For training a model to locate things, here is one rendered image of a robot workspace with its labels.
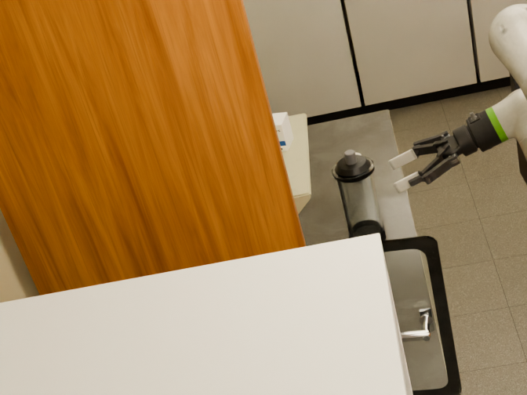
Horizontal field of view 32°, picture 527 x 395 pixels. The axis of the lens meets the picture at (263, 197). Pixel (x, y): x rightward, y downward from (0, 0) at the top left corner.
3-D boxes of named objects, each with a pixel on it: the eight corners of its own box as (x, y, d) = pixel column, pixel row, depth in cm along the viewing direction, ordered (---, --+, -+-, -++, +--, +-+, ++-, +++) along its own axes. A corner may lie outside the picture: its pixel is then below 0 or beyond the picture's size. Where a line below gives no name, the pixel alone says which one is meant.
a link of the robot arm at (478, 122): (507, 151, 231) (498, 134, 239) (487, 114, 226) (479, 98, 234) (484, 162, 233) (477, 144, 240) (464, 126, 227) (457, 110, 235)
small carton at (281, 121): (263, 153, 183) (256, 126, 180) (270, 139, 187) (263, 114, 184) (288, 151, 181) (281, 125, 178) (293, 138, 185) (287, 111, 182)
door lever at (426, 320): (384, 328, 181) (382, 318, 179) (434, 324, 178) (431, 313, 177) (383, 347, 176) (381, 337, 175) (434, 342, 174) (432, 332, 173)
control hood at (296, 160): (260, 250, 173) (248, 205, 168) (263, 162, 200) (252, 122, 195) (321, 238, 171) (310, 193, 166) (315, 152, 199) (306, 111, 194)
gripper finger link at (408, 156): (412, 150, 242) (412, 148, 243) (388, 161, 244) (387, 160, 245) (417, 158, 243) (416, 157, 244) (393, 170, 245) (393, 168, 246)
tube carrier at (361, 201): (348, 249, 245) (332, 181, 234) (346, 226, 255) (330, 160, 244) (389, 242, 244) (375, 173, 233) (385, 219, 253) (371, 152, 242)
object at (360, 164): (337, 186, 236) (332, 164, 233) (335, 168, 244) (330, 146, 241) (372, 179, 235) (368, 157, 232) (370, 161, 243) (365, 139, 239)
